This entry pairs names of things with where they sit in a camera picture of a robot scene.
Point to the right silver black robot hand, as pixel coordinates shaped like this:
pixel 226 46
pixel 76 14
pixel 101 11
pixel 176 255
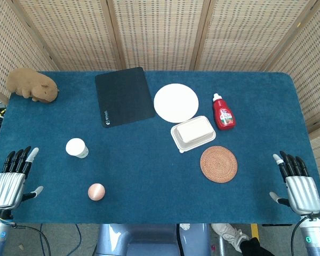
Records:
pixel 302 192

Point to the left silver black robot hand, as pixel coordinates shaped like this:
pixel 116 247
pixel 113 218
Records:
pixel 9 184

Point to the white paper cup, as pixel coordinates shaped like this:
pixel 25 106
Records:
pixel 74 146

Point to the brown woven round coaster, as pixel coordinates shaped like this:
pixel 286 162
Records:
pixel 218 164

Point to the black trouser leg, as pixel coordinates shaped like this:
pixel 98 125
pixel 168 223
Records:
pixel 253 248

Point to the white sneaker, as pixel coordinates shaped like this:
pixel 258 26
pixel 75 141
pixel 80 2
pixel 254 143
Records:
pixel 228 232

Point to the pink beige ball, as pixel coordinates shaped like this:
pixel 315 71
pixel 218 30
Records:
pixel 96 191

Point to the brown capybara plush toy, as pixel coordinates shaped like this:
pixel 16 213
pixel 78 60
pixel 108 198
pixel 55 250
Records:
pixel 29 84

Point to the red ketchup bottle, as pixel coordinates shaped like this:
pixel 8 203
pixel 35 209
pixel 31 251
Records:
pixel 224 117

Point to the white takeout food box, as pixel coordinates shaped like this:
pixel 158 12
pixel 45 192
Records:
pixel 193 132

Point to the blue table cloth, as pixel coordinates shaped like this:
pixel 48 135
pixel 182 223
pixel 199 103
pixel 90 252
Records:
pixel 138 165

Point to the black mouse pad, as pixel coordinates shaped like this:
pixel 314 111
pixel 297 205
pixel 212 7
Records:
pixel 124 97

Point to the blue-grey robot torso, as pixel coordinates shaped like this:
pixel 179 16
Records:
pixel 149 240

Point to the white round plate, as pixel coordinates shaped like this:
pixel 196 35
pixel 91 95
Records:
pixel 176 102

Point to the woven bamboo folding screen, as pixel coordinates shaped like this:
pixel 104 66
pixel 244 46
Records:
pixel 162 32

